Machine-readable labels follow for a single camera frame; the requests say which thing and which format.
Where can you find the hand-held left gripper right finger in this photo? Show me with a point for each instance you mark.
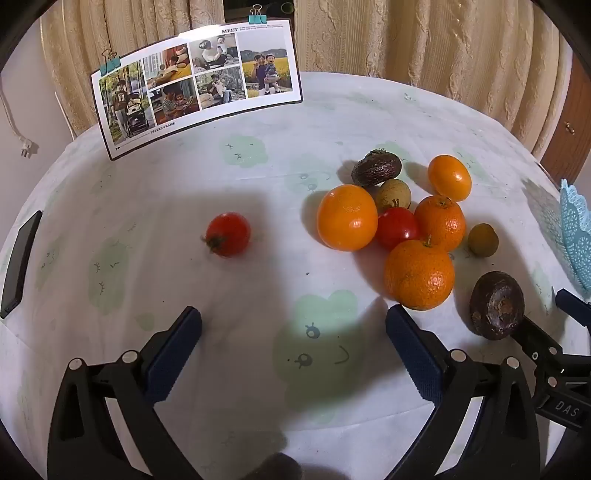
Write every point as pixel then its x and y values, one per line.
pixel 411 346

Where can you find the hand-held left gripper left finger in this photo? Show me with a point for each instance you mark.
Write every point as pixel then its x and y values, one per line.
pixel 178 350

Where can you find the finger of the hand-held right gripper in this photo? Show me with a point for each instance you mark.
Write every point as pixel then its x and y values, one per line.
pixel 538 341
pixel 572 302

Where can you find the light blue lattice basket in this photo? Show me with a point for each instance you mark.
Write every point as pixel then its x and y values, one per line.
pixel 577 230

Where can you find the large dimpled orange with stem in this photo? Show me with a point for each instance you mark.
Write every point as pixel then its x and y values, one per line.
pixel 419 274

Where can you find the small brown longan fruit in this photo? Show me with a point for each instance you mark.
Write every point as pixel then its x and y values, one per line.
pixel 483 239

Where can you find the orange with short stem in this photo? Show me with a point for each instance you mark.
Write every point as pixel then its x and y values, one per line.
pixel 441 222

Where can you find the red tomato with green calyx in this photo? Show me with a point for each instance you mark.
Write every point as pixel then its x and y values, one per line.
pixel 228 234

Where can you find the large smooth orange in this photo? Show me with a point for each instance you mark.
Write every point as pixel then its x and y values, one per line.
pixel 347 218

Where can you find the small smooth orange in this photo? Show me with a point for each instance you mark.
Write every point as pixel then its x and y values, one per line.
pixel 449 177

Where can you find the dark wrinkled passion fruit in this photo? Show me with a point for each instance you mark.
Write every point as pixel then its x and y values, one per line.
pixel 376 167

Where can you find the brown kiwi near tomato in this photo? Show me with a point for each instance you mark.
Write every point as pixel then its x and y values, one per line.
pixel 395 194

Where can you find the black smartphone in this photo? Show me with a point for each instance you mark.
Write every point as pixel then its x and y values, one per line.
pixel 19 263

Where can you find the brown wooden door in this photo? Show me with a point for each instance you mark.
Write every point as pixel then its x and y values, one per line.
pixel 575 106

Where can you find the photo collage board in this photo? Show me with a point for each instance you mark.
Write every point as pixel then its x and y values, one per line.
pixel 194 87

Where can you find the beige patterned curtain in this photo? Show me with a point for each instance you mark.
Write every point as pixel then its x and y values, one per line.
pixel 115 32
pixel 438 41

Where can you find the teal binder clip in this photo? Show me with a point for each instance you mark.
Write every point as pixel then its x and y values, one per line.
pixel 257 16
pixel 111 64

